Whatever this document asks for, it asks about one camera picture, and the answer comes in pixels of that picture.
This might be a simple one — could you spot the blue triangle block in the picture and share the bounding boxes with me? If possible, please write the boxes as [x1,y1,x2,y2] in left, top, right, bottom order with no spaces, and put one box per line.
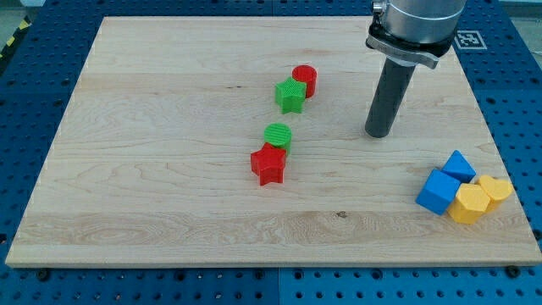
[441,150,476,183]

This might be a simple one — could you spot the red cylinder block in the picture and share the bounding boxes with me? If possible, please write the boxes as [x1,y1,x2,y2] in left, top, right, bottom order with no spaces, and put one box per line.
[291,64,318,98]

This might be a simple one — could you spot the red star block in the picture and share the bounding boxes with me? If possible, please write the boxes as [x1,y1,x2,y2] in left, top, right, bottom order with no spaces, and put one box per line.
[251,142,287,186]

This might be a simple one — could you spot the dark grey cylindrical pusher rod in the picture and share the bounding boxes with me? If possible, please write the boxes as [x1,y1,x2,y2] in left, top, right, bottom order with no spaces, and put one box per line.
[364,58,415,138]

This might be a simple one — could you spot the yellow black hazard tape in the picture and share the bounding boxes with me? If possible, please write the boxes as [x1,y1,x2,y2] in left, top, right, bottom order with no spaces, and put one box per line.
[1,15,32,60]

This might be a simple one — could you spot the white fiducial marker tag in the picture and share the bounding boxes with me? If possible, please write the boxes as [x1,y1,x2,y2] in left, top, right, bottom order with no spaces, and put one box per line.
[454,30,487,50]

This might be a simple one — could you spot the yellow hexagon block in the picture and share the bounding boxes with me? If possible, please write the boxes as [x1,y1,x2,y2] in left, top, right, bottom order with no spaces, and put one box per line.
[447,183,490,225]

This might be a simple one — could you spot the blue cube block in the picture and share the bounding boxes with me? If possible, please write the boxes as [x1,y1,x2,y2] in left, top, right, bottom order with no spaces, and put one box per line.
[415,169,461,215]

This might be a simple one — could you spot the yellow heart block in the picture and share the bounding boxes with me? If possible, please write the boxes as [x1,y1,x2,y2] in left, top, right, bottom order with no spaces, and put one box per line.
[475,175,513,213]

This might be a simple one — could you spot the light wooden board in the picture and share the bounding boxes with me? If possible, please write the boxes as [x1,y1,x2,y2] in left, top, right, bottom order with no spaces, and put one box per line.
[6,17,541,268]

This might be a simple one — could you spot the green cylinder block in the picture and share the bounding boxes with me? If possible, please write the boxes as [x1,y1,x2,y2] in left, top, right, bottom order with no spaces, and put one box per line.
[263,123,292,153]

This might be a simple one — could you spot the green star block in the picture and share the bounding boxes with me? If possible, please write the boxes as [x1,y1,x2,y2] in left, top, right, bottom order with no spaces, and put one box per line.
[274,77,307,114]

